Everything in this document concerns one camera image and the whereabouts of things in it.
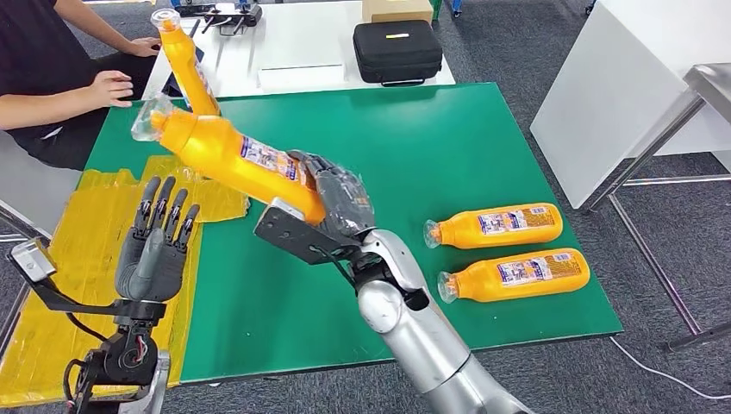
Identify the person's left hand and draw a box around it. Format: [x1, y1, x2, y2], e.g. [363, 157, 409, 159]
[126, 36, 163, 59]

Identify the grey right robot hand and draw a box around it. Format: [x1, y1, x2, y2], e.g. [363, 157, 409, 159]
[288, 149, 378, 238]

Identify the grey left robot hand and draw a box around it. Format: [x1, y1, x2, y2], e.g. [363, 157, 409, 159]
[114, 175, 201, 304]

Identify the person's right hand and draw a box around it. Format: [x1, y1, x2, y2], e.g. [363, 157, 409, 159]
[85, 69, 135, 109]

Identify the orange detergent bottle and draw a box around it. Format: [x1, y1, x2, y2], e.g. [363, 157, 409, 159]
[437, 248, 591, 304]
[150, 8, 222, 117]
[423, 203, 565, 250]
[129, 94, 328, 226]

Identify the dark blue tablet case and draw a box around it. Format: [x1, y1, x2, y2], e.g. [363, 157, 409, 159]
[161, 45, 205, 98]

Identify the yellow plastic sheet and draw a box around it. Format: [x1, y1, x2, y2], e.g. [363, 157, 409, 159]
[0, 154, 251, 408]

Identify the person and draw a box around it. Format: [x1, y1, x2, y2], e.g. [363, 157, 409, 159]
[0, 0, 163, 171]

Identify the black handheld controller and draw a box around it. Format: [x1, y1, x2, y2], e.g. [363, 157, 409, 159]
[203, 3, 264, 36]

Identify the stainless steel table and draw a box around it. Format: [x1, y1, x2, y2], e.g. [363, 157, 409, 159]
[582, 62, 731, 353]
[0, 131, 81, 355]

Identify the black carrying case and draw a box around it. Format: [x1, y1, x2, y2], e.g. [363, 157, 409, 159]
[352, 20, 444, 87]

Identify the brown cardboard box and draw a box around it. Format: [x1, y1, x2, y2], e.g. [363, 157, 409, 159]
[361, 0, 435, 25]

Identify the white side table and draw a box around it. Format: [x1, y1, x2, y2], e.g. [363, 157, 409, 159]
[529, 0, 731, 210]

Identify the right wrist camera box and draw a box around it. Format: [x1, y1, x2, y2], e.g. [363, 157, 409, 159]
[253, 197, 364, 266]

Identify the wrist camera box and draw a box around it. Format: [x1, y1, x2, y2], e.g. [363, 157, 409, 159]
[7, 238, 59, 285]
[253, 197, 364, 266]

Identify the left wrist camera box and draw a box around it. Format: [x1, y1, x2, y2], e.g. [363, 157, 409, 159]
[7, 238, 59, 285]

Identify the white floor cable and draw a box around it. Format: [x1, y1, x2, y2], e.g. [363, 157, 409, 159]
[609, 336, 731, 401]

